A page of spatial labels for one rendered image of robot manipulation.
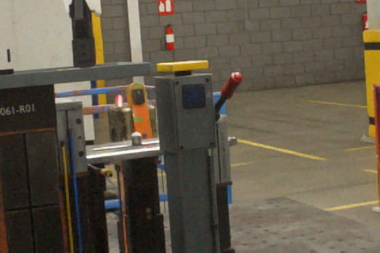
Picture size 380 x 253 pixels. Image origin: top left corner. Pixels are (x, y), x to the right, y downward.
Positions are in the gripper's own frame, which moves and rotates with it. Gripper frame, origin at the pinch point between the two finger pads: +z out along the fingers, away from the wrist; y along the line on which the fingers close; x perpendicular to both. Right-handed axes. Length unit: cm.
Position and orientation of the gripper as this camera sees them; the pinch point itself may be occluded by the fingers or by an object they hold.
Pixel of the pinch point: (84, 52)
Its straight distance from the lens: 127.9
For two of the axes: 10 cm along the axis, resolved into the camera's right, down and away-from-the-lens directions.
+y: -0.5, -0.5, 10.0
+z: 0.7, 10.0, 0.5
